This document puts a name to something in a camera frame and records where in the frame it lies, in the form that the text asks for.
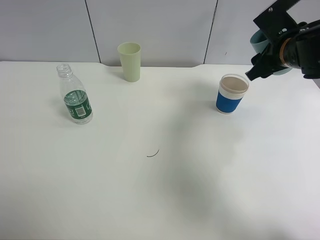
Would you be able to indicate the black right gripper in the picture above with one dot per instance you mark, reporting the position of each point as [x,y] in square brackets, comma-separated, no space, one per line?
[300,51]

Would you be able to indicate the teal plastic cup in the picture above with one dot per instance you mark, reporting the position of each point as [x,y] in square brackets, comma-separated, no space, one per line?
[259,42]

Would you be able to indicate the clear plastic water bottle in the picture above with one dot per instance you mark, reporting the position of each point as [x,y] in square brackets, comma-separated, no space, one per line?
[74,95]

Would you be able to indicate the blue sleeved paper cup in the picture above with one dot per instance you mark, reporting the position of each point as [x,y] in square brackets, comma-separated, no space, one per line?
[232,88]

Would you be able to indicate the pale yellow plastic cup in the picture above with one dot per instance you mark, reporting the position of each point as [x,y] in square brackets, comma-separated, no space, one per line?
[130,59]

